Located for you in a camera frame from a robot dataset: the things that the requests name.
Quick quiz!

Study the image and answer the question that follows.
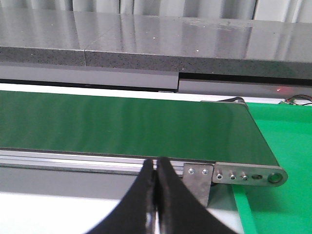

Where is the grey curtain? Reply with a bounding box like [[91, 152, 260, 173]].
[[0, 0, 312, 23]]

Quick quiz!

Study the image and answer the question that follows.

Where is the green conveyor belt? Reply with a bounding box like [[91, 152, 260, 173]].
[[0, 91, 278, 166]]

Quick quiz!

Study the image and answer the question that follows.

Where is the dark granite counter slab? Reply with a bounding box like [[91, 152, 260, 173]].
[[0, 8, 312, 79]]

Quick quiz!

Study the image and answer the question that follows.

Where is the metal conveyor end bracket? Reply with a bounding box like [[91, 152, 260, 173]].
[[182, 162, 288, 207]]

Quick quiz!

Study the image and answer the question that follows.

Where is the red black wire bundle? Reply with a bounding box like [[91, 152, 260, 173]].
[[277, 94, 312, 107]]

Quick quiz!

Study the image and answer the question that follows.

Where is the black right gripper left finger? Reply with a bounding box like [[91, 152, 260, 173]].
[[88, 159, 156, 234]]

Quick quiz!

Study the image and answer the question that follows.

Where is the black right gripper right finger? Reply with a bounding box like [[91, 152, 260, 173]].
[[156, 157, 235, 234]]

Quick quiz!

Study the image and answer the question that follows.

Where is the grey cabinet panel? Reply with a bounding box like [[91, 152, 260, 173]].
[[0, 62, 312, 98]]

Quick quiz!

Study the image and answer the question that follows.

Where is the aluminium conveyor frame rail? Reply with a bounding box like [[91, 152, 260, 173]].
[[0, 148, 186, 177]]

